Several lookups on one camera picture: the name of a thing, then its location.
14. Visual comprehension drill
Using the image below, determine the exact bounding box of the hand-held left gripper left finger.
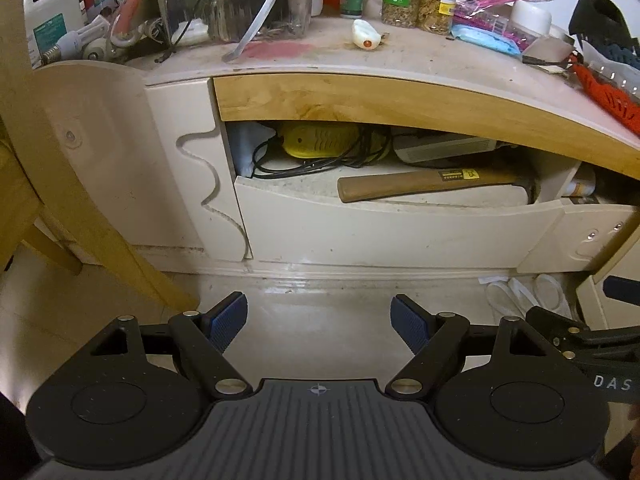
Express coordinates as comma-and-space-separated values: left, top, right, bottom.
90, 291, 254, 401

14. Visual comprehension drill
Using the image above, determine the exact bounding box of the orange plastic basket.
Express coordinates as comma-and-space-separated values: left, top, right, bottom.
569, 61, 640, 136

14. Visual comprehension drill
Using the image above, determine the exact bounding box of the clear plastic container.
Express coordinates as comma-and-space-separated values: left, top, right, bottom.
152, 0, 313, 45

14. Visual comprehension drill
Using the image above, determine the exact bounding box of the cream oval plastic piece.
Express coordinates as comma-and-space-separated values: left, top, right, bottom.
352, 18, 384, 52

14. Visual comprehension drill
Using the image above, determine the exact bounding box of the cream cabinet door with knobs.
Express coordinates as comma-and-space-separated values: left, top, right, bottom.
517, 199, 640, 275

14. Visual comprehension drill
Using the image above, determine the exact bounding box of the wooden chair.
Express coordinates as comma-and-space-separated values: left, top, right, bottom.
0, 0, 201, 313

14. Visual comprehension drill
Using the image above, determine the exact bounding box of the cream wavy cabinet panel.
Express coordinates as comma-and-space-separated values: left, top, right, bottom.
144, 77, 253, 263

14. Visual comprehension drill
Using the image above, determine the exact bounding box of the white strap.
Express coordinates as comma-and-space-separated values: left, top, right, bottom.
479, 272, 575, 322

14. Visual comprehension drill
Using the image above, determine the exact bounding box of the wooden handle hammer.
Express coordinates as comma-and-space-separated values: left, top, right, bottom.
337, 166, 540, 205

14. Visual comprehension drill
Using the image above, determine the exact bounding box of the blue face mask pack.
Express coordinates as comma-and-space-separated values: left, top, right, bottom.
450, 24, 524, 57

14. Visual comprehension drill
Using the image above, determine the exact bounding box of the yellow plastic device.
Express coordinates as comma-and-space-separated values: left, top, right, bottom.
276, 121, 392, 159

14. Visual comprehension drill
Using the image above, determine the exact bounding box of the white round jar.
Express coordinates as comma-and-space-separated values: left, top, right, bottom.
509, 0, 554, 37

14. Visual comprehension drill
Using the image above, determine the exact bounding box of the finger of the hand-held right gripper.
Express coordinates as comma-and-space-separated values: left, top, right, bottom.
602, 274, 640, 304
525, 305, 640, 349

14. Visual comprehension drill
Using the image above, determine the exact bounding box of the spiral light bulb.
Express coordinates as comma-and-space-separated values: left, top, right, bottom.
42, 15, 112, 62

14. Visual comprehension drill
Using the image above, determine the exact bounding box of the black fabric item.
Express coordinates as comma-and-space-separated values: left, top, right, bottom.
568, 0, 640, 63

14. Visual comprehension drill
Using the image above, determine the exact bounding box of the white ribbed box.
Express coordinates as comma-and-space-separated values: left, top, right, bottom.
392, 134, 502, 164

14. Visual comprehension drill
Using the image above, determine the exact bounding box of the cream wooden drawer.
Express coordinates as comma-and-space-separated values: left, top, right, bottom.
234, 174, 567, 272

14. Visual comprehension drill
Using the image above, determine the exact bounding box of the pink plastic packet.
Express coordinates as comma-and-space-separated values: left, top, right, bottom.
452, 0, 552, 53

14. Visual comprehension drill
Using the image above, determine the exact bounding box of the white bottle orange label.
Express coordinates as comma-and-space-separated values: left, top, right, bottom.
561, 165, 599, 199

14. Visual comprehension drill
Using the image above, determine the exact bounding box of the white cloth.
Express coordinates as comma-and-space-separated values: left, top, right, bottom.
229, 121, 277, 177

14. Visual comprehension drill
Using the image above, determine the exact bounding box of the metal strip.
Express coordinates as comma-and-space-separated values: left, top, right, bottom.
221, 0, 298, 64

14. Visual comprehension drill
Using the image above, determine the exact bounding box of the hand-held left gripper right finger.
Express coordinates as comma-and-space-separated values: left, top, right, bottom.
385, 294, 551, 402

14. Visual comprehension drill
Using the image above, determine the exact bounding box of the white plastic jug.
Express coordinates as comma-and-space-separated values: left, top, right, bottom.
23, 0, 85, 68

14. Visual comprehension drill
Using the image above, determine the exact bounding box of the cream side cabinet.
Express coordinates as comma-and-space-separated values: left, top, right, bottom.
575, 252, 640, 333

